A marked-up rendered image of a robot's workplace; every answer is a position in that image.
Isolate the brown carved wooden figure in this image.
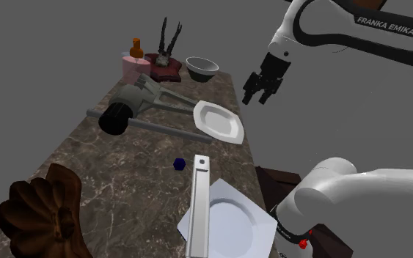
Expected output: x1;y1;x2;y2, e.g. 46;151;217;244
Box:
0;163;93;258

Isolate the white square plate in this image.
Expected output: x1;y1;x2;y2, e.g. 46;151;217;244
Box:
176;177;279;258

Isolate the antler figure on red base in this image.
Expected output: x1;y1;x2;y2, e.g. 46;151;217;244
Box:
144;16;183;84

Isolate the long grey rod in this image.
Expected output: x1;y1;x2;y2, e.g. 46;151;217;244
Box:
85;108;213;145

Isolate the grey bowl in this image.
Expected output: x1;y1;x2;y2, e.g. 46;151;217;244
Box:
186;56;220;84

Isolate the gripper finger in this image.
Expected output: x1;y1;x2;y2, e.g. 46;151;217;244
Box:
242;71;263;106
257;79;284;106

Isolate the pink cup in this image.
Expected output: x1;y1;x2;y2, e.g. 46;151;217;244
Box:
121;56;153;86

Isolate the white flat kitchen tool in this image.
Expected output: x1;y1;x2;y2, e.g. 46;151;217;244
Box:
185;154;211;258

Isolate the grey tool with black drum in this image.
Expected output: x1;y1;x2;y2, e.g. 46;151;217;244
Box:
98;73;199;136

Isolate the white octagonal plate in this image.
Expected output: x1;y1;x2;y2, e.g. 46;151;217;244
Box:
192;100;246;146

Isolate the orange bottle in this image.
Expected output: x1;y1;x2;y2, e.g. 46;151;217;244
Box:
129;37;145;59

